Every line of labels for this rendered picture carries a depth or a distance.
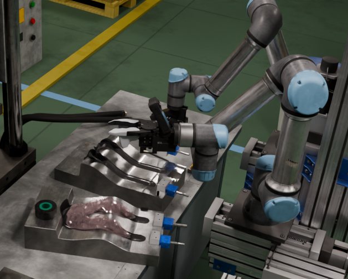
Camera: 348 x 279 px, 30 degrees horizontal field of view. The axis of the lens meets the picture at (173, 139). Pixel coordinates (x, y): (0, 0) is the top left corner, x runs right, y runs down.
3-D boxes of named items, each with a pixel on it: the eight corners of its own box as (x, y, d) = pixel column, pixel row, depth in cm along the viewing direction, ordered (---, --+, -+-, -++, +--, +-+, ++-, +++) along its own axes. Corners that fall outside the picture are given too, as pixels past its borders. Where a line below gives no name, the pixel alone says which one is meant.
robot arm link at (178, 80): (190, 75, 268) (169, 73, 267) (188, 99, 273) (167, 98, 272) (188, 67, 275) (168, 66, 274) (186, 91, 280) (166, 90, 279)
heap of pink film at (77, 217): (136, 212, 260) (138, 197, 256) (129, 242, 245) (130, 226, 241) (71, 203, 261) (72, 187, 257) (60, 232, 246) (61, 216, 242)
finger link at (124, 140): (110, 150, 196) (139, 148, 199) (110, 132, 193) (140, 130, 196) (107, 146, 198) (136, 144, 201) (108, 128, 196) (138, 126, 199)
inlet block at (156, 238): (184, 245, 251) (186, 234, 248) (183, 254, 247) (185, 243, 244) (150, 241, 251) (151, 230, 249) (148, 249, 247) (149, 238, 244)
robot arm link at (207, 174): (212, 164, 218) (216, 136, 212) (216, 184, 209) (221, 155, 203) (188, 163, 217) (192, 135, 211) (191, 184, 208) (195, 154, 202)
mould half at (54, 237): (165, 223, 266) (167, 201, 260) (157, 267, 244) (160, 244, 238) (43, 206, 267) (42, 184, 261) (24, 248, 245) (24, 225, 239)
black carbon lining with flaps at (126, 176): (167, 173, 283) (169, 155, 278) (152, 192, 270) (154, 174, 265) (95, 150, 293) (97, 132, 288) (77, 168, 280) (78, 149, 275)
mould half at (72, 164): (184, 183, 290) (187, 158, 283) (160, 216, 269) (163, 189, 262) (84, 150, 304) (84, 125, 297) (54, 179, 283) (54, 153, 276)
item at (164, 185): (190, 198, 271) (191, 187, 268) (185, 204, 267) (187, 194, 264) (161, 188, 275) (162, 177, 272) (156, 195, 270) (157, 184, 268)
